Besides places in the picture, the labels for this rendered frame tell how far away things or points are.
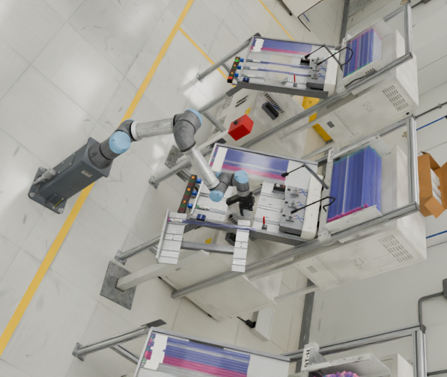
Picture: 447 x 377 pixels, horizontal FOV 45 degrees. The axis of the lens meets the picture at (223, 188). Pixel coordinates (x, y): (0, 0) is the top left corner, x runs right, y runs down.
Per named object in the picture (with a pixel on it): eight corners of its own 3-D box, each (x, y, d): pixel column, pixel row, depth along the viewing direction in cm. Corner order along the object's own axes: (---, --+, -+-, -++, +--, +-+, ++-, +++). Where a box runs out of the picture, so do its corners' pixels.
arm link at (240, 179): (235, 167, 307) (249, 169, 304) (236, 182, 315) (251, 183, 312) (230, 177, 302) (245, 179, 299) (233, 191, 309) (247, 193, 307)
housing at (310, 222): (298, 244, 324) (302, 230, 314) (307, 188, 357) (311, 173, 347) (311, 247, 323) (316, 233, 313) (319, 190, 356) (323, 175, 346)
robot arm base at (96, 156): (84, 159, 305) (95, 152, 299) (91, 140, 314) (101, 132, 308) (106, 173, 312) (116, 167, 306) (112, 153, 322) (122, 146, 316)
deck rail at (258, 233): (189, 224, 329) (189, 217, 324) (190, 221, 330) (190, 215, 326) (305, 247, 321) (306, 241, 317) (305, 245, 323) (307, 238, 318)
